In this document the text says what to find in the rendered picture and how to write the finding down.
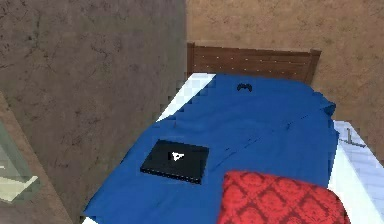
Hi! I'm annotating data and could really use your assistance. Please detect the bed with blue blanket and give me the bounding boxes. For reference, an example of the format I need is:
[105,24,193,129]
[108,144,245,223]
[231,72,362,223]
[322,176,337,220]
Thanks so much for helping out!
[80,42,384,224]

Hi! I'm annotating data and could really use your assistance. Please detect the black closed laptop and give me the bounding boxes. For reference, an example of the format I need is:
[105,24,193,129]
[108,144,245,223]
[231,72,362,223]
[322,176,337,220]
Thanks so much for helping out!
[139,138,211,185]

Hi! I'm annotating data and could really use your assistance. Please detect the small black game controller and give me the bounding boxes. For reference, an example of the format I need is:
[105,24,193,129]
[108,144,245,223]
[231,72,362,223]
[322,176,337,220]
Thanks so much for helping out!
[236,82,253,93]

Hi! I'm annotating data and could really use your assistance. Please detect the red patterned pillow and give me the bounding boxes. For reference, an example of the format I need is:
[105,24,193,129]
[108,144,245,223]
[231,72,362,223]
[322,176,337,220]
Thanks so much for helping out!
[216,170,351,224]

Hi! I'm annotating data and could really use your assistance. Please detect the small grey metal object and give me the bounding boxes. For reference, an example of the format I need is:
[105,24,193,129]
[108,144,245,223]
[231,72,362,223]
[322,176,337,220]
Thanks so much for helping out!
[339,127,366,148]

